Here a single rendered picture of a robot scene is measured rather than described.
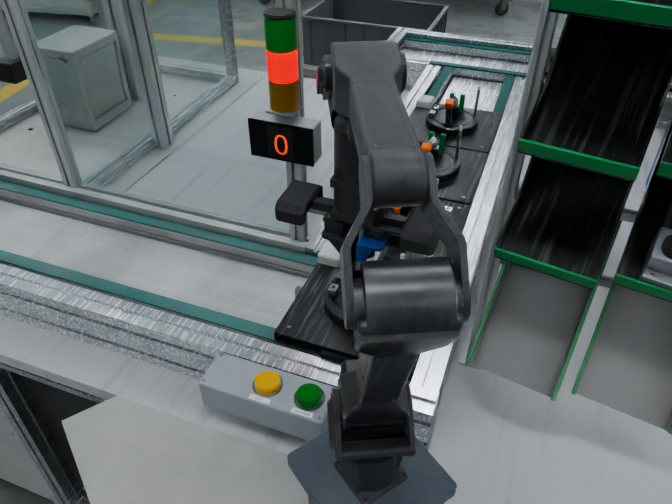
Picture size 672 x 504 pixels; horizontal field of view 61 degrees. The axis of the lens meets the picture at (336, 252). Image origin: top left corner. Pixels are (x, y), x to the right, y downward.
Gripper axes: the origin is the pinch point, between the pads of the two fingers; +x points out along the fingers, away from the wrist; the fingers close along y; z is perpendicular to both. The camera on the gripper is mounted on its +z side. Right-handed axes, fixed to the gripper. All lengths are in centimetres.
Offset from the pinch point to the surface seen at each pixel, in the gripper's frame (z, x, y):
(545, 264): 11.1, 4.5, -21.6
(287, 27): 30.3, -13.9, 22.2
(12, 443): -5, 83, 86
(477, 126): 94, 29, -2
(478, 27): 487, 133, 51
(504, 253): 12.0, 5.0, -16.4
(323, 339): 8.9, 28.6, 8.4
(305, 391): -2.0, 28.2, 7.0
